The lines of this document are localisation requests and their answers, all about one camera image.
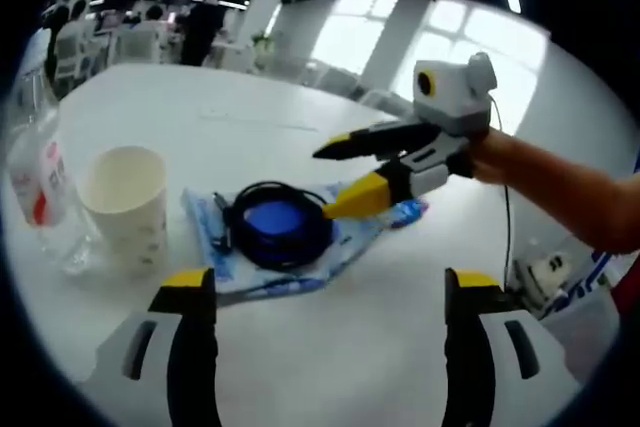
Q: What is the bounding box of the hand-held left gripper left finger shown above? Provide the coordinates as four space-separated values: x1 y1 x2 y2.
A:
94 266 224 427

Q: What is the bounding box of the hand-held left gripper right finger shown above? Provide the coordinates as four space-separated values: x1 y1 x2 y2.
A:
442 267 584 427

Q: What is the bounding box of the large pale blue packet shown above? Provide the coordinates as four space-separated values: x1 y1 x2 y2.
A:
180 180 401 306

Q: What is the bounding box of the white paper cup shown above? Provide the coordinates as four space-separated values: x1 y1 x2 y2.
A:
82 145 169 278

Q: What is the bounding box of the clear water bottle red label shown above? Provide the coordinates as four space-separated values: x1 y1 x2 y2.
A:
7 106 101 276

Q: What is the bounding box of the large bright window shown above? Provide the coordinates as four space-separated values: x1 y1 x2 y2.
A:
309 0 396 78
394 0 551 113

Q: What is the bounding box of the white power adapter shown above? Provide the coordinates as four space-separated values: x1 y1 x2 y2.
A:
514 251 571 311

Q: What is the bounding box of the potted plant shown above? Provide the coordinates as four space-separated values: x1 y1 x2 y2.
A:
252 30 277 56

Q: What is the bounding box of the white table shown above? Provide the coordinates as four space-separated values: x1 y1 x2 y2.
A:
0 64 521 427

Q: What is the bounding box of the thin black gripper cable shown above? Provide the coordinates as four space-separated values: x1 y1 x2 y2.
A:
491 94 516 293

